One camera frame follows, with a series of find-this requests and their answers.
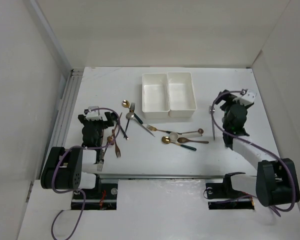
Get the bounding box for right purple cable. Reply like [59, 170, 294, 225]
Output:
[210, 89, 299, 218]

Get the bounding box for brown copper spoon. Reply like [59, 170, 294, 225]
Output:
[177, 137, 209, 144]

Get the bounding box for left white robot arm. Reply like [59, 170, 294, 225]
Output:
[40, 111, 117, 190]

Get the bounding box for copper small fork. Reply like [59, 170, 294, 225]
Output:
[112, 129, 121, 158]

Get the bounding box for small copper spoon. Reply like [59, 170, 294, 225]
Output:
[182, 128, 204, 134]

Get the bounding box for gold spoon green handle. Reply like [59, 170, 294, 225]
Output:
[161, 136, 197, 152]

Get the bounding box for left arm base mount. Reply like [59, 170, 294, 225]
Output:
[83, 176, 119, 211]

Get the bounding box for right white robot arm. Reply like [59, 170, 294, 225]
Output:
[212, 89, 300, 212]

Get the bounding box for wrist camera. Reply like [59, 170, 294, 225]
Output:
[234, 89, 257, 106]
[84, 106, 102, 121]

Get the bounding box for copper round spoon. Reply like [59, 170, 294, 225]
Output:
[107, 118, 129, 146]

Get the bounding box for silver spoon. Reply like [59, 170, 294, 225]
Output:
[125, 112, 155, 137]

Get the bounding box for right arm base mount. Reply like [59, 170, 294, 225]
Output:
[203, 172, 255, 210]

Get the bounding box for white measuring scoop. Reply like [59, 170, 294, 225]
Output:
[169, 132, 203, 142]

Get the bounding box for silver fork black handle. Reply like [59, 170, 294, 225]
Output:
[124, 102, 136, 136]

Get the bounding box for white plastic bin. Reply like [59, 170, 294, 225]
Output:
[142, 73, 170, 119]
[167, 72, 197, 118]

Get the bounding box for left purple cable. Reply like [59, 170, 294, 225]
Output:
[50, 106, 124, 236]

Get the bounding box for gold spoon near bins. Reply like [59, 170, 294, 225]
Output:
[121, 100, 130, 109]

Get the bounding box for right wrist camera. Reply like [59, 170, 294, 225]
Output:
[234, 89, 257, 106]

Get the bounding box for gold fork black handle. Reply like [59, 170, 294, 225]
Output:
[146, 124, 173, 134]

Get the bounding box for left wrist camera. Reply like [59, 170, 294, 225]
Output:
[84, 106, 102, 121]

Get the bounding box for purple cable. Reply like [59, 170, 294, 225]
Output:
[50, 106, 124, 236]
[210, 89, 299, 218]

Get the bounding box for right white plastic bin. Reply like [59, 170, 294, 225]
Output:
[167, 72, 197, 118]

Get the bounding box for left white plastic bin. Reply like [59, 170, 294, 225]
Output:
[142, 73, 170, 119]

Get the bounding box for slim silver fork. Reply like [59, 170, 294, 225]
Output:
[209, 105, 216, 141]

